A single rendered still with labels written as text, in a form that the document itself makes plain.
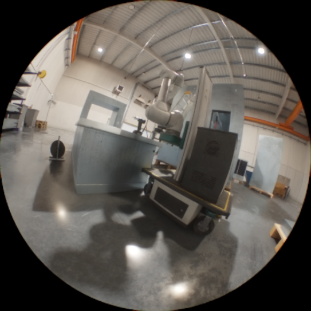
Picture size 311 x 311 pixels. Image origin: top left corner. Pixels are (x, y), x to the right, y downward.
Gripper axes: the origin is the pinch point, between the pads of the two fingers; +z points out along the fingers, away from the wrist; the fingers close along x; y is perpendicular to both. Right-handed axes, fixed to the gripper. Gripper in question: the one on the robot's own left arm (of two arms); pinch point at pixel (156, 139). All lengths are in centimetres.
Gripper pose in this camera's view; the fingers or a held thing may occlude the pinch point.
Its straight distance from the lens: 128.8
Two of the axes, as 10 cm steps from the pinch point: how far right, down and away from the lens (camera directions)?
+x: -6.9, -1.4, -7.1
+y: -6.7, -2.5, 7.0
